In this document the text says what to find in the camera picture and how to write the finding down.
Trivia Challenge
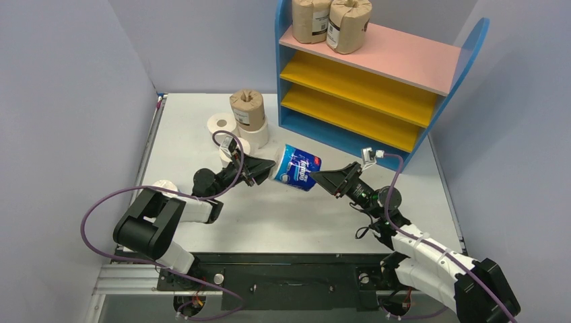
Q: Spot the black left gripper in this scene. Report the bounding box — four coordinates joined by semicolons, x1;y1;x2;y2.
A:
211;149;278;199

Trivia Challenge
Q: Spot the blue plastic tissue roll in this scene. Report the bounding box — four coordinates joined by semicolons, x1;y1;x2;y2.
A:
269;144;322;192

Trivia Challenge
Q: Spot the brown roll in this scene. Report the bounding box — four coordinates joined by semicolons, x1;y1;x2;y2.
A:
292;0;332;44
230;89;265;131

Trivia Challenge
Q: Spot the brown roll cloud logo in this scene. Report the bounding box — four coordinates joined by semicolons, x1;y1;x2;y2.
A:
326;0;372;55

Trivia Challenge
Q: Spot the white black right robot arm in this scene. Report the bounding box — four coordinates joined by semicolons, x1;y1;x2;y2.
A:
310;162;521;322

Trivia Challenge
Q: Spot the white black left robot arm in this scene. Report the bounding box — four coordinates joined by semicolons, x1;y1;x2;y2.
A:
112;152;276;289

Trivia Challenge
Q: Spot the colourful wooden shelf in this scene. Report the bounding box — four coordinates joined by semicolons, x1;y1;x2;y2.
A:
275;1;490;164

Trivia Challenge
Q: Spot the white paper roll under stack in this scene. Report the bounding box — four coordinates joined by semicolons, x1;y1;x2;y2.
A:
238;120;269;148

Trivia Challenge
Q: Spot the brown wrapped roll on stack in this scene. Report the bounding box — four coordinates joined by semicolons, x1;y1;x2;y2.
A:
230;89;265;131

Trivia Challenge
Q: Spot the blue wrapped roll at left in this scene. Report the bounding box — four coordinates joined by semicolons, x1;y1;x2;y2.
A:
152;180;179;192

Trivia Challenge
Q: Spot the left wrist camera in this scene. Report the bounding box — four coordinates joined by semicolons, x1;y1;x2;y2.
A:
220;135;238;155

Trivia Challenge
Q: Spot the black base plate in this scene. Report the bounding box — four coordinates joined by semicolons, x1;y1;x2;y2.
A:
111;249;425;312

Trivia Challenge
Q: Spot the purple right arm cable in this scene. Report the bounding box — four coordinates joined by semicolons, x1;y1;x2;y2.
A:
381;153;518;323

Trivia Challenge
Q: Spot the aluminium rail frame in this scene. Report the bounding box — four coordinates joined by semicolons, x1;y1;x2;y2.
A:
94;94;465;322

